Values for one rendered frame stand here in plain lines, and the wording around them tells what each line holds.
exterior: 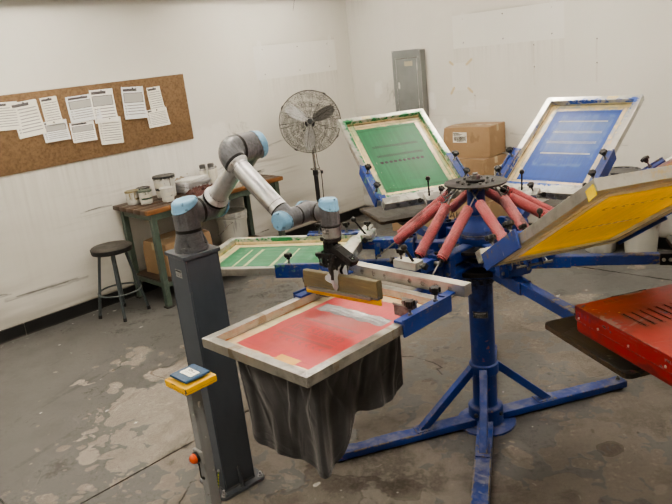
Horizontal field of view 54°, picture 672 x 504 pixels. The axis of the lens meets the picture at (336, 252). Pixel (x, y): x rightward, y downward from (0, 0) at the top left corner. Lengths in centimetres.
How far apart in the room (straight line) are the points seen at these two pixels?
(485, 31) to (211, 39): 268
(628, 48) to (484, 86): 145
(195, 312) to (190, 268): 20
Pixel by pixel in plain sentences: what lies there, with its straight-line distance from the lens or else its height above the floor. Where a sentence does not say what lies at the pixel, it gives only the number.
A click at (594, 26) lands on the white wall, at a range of 651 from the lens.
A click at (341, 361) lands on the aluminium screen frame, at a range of 225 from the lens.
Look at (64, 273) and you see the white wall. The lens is 615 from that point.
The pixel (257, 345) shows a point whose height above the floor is 95.
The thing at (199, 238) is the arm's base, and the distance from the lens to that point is 296.
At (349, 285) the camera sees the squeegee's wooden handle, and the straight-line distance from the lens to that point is 255.
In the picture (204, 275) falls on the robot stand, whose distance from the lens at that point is 298.
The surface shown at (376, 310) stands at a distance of 270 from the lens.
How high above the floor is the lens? 196
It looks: 17 degrees down
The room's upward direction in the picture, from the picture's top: 6 degrees counter-clockwise
